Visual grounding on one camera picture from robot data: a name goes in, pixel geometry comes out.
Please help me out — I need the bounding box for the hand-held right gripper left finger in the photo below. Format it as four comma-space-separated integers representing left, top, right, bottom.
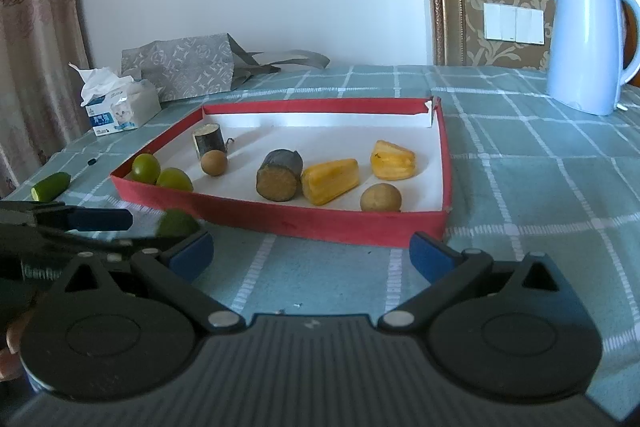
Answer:
47, 229, 246, 334

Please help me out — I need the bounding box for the small dark sugarcane piece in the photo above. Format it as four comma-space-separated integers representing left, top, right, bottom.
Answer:
192, 123, 224, 159

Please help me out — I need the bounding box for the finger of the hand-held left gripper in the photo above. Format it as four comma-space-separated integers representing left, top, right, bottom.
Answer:
37, 227, 201, 255
32, 206, 134, 233

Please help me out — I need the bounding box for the red cardboard box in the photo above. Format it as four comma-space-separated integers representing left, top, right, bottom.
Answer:
110, 97, 453, 249

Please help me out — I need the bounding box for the light blue electric kettle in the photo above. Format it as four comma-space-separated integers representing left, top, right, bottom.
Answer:
545, 0, 640, 116

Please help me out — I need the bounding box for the brown round longan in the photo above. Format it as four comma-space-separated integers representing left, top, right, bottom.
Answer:
200, 150, 229, 178
360, 183, 403, 214

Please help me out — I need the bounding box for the long yellow jackfruit piece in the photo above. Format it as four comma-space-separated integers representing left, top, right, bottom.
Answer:
300, 158, 360, 208

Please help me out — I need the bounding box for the grey patterned paper bag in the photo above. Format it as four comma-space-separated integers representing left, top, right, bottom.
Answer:
121, 33, 331, 104

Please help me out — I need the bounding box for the white tissue pack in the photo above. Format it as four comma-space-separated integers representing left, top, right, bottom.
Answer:
68, 63, 162, 138

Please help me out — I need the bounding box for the blocky yellow jackfruit piece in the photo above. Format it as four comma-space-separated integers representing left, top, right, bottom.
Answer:
370, 140, 417, 181

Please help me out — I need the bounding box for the green cucumber piece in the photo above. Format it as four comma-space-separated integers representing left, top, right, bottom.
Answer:
31, 172, 72, 202

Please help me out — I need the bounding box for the green round fruit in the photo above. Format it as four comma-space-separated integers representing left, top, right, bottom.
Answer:
131, 153, 162, 184
156, 167, 194, 194
156, 208, 201, 239

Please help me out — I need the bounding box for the large dark sugarcane piece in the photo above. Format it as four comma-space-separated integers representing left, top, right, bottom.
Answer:
256, 149, 304, 202

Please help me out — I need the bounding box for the green checked tablecloth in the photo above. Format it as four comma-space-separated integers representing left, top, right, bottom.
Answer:
0, 65, 640, 410

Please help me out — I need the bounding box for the patterned beige curtain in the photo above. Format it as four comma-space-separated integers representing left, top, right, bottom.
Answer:
0, 0, 93, 198

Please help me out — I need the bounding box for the person's left hand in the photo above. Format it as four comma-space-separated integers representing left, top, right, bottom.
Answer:
0, 309, 32, 383

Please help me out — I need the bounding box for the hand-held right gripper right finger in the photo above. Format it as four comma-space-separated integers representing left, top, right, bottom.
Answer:
377, 231, 576, 333

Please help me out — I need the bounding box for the white wall switch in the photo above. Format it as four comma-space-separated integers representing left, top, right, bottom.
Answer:
483, 2, 547, 44

